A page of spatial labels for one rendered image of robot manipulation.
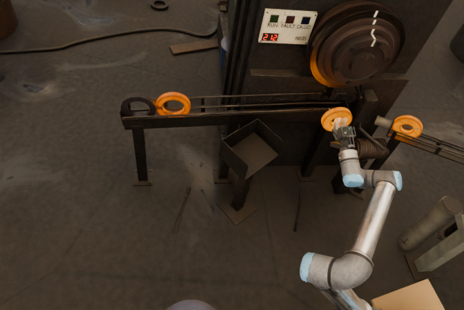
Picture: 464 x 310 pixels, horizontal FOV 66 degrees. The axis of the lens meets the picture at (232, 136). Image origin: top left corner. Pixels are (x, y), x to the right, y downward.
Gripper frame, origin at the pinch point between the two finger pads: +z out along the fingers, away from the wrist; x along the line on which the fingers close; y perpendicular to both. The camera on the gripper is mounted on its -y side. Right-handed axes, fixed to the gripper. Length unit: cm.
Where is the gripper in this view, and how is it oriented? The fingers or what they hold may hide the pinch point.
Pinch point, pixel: (337, 117)
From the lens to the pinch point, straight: 193.3
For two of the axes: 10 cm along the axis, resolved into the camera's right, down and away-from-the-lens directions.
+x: -9.8, 0.0, -1.8
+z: -0.7, -9.2, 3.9
